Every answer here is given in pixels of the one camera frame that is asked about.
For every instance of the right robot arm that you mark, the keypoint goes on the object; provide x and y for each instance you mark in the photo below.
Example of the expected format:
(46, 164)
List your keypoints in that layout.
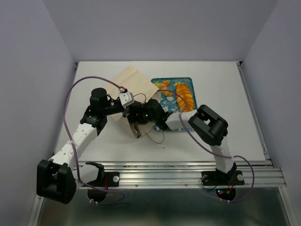
(208, 124)

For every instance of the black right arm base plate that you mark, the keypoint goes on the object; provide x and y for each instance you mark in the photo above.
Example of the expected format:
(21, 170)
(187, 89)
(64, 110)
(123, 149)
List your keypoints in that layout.
(216, 178)

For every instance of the beige paper bag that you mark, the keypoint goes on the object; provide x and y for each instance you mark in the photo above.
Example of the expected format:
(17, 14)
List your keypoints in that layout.
(143, 90)

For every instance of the aluminium table edge rail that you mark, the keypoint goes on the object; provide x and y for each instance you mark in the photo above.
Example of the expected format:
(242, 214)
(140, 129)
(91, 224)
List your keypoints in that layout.
(253, 112)

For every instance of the fake croissant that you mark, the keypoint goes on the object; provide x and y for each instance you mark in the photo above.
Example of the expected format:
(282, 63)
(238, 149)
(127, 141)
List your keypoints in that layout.
(164, 88)

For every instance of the metal tongs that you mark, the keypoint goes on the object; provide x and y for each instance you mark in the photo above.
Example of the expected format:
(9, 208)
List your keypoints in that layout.
(135, 129)

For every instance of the orange twisted fake bread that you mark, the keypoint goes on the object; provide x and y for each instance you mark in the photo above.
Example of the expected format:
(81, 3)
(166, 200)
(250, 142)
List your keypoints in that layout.
(186, 103)

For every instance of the teal floral tray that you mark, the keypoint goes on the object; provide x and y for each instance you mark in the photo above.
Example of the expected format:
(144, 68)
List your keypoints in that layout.
(177, 94)

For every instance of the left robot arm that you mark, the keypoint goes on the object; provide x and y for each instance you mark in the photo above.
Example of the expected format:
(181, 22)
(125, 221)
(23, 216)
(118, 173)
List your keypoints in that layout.
(59, 177)

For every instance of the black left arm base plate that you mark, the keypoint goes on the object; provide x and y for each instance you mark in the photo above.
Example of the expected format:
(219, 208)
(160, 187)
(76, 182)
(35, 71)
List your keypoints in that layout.
(94, 174)

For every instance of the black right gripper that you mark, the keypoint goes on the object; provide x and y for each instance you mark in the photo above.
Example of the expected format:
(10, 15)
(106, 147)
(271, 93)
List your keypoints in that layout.
(132, 116)

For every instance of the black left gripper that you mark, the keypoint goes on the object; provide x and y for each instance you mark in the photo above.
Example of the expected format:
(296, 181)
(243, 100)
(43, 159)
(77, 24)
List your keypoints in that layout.
(123, 108)

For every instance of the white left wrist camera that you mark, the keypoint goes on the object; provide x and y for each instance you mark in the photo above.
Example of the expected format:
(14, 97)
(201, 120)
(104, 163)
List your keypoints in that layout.
(126, 98)

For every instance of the aluminium front frame rail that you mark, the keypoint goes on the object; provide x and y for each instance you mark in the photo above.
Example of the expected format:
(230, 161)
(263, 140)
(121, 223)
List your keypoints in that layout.
(187, 174)

